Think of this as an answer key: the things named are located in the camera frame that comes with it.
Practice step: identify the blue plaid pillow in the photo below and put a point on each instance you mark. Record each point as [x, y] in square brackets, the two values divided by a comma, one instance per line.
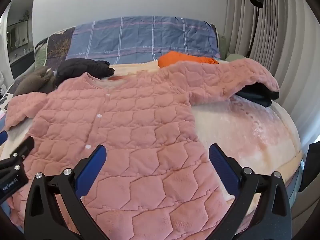
[140, 40]

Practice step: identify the brown fleece garment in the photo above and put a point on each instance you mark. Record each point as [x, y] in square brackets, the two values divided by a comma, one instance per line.
[32, 81]

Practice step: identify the black puffer jacket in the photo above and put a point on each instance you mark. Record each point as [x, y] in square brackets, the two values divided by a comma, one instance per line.
[80, 68]

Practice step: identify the orange puffer jacket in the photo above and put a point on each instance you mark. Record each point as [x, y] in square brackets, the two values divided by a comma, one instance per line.
[186, 58]

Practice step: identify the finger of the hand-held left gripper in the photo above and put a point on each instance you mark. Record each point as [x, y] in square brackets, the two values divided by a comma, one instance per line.
[2, 137]
[23, 148]

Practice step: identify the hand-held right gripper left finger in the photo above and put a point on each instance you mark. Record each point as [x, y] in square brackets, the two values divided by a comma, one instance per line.
[92, 166]

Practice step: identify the pink quilted jacket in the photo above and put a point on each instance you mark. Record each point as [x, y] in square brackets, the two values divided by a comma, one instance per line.
[130, 135]

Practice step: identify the dark green garment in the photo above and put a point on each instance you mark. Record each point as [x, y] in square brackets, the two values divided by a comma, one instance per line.
[260, 96]

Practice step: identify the green ruffled pillow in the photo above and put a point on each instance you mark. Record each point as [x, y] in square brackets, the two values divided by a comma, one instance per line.
[40, 55]

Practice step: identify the beige pleated curtain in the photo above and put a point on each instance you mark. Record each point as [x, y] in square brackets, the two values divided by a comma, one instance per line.
[287, 42]

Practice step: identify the plain green pillow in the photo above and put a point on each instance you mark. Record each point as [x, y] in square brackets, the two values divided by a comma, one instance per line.
[235, 57]

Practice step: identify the dark bathroom cabinet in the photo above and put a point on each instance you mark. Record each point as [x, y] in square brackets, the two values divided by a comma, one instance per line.
[22, 62]

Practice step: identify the arched doorway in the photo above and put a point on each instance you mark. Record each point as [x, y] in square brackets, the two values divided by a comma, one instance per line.
[18, 30]

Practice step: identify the printed plush blanket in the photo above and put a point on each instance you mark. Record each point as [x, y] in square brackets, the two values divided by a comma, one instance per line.
[245, 135]

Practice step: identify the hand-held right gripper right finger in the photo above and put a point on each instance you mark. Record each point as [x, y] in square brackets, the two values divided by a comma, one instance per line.
[222, 166]

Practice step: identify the black floor lamp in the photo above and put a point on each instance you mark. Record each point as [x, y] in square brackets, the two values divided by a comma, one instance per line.
[256, 17]

